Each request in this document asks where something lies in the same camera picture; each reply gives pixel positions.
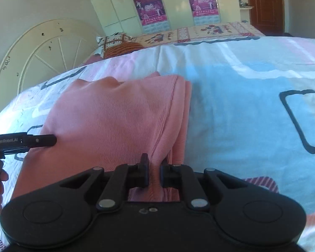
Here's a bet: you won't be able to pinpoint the pink knit sweater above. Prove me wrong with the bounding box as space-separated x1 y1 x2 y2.
13 72 192 201

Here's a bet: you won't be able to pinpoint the cream round headboard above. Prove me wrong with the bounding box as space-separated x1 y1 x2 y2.
0 19 100 112

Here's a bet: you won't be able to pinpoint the pastel patterned bed quilt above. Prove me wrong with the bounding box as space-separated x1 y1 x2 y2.
0 37 315 251

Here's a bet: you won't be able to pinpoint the patterned pillow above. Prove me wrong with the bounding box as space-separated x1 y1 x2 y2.
93 33 134 58

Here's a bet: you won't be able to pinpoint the orange striped cushion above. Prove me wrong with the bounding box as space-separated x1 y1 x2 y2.
103 42 144 59

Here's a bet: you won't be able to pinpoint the cream wardrobe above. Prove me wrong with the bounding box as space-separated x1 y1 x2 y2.
91 0 241 36

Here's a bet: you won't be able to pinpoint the floral cream bed sheet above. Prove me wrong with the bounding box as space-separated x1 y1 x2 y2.
79 21 266 66

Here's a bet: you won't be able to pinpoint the lower left pink poster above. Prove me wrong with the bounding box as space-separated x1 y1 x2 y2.
134 0 167 26

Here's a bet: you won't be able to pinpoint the pink poster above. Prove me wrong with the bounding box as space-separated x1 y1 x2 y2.
189 0 219 17
134 0 167 26

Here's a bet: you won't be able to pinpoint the lower right pink poster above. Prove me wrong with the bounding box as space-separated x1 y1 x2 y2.
189 0 219 17

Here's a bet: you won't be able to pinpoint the brown wooden door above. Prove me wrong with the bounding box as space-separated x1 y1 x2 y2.
249 0 284 36

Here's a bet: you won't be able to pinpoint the cream corner shelves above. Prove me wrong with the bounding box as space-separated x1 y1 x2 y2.
239 0 253 23

